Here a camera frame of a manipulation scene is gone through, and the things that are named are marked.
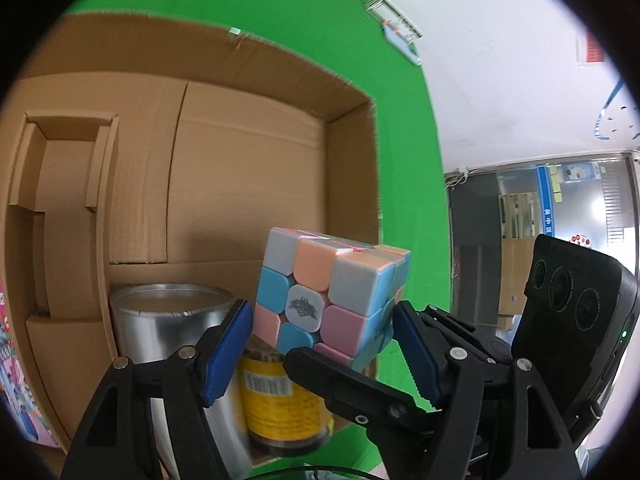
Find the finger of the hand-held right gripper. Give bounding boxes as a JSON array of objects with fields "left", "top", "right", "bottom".
[
  {"left": 422, "top": 304, "right": 516, "bottom": 363},
  {"left": 284, "top": 347, "right": 437, "bottom": 442}
]

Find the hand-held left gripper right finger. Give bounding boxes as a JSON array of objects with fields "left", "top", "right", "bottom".
[{"left": 392, "top": 301, "right": 586, "bottom": 480}]

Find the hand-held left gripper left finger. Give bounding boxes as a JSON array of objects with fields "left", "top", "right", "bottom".
[{"left": 60, "top": 299, "right": 253, "bottom": 480}]

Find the yellow can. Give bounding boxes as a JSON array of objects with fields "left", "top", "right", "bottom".
[{"left": 237, "top": 335, "right": 335, "bottom": 457}]

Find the metal cup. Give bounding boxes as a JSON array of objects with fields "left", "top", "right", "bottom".
[{"left": 109, "top": 284, "right": 253, "bottom": 480}]

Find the pastel puzzle cube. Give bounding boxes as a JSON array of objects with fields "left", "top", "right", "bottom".
[{"left": 251, "top": 227, "right": 412, "bottom": 371}]

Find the cardboard box with inner flaps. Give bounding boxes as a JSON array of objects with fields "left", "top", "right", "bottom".
[{"left": 2, "top": 12, "right": 383, "bottom": 471}]

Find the glass door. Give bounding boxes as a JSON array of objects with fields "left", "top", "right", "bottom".
[{"left": 444, "top": 152, "right": 640, "bottom": 331}]

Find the blue door sign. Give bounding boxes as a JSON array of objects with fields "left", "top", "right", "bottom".
[{"left": 536, "top": 165, "right": 563, "bottom": 233}]

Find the green tablecloth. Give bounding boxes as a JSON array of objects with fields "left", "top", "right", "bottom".
[{"left": 60, "top": 0, "right": 453, "bottom": 480}]

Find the colourful cartoon toy box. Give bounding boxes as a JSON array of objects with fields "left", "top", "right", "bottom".
[{"left": 0, "top": 280, "right": 61, "bottom": 448}]

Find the blue wall cable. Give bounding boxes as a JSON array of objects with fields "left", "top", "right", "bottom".
[{"left": 591, "top": 77, "right": 640, "bottom": 141}]

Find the red wall sign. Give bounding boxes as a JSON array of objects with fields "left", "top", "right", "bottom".
[{"left": 575, "top": 30, "right": 608, "bottom": 67}]

